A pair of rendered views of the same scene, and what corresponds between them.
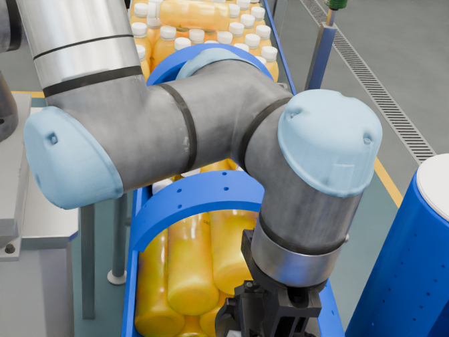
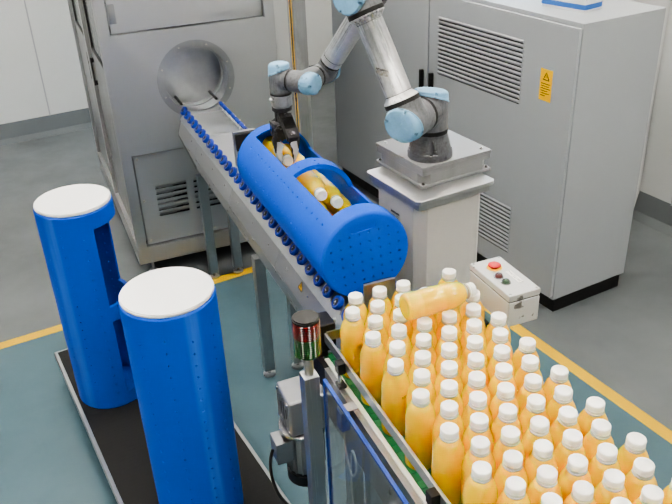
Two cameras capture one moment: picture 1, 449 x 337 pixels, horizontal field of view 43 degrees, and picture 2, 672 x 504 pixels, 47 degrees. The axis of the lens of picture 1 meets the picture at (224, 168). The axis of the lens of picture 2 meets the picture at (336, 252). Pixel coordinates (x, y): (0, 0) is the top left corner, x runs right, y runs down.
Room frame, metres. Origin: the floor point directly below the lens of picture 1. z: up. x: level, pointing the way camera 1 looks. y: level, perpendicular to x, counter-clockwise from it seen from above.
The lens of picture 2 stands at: (2.99, -0.44, 2.21)
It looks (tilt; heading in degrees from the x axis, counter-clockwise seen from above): 29 degrees down; 168
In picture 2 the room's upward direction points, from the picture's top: 3 degrees counter-clockwise
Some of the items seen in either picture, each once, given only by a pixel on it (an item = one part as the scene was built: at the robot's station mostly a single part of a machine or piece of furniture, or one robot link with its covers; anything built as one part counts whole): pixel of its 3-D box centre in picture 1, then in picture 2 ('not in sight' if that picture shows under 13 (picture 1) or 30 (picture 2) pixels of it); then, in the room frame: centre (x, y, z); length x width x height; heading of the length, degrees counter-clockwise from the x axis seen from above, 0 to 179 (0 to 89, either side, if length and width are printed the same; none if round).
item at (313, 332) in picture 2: not in sight; (306, 327); (1.55, -0.22, 1.23); 0.06 x 0.06 x 0.04
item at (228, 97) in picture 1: (224, 113); (306, 81); (0.42, 0.01, 1.45); 0.11 x 0.11 x 0.08; 43
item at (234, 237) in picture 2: not in sight; (232, 222); (-0.90, -0.22, 0.31); 0.06 x 0.06 x 0.63; 10
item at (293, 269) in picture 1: (300, 242); (280, 100); (0.36, -0.08, 1.38); 0.08 x 0.08 x 0.05
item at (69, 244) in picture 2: not in sight; (94, 301); (0.20, -0.86, 0.59); 0.28 x 0.28 x 0.88
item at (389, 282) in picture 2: not in sight; (378, 298); (1.11, 0.07, 0.99); 0.10 x 0.02 x 0.12; 100
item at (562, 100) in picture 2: not in sight; (461, 112); (-1.11, 1.18, 0.72); 2.15 x 0.54 x 1.45; 17
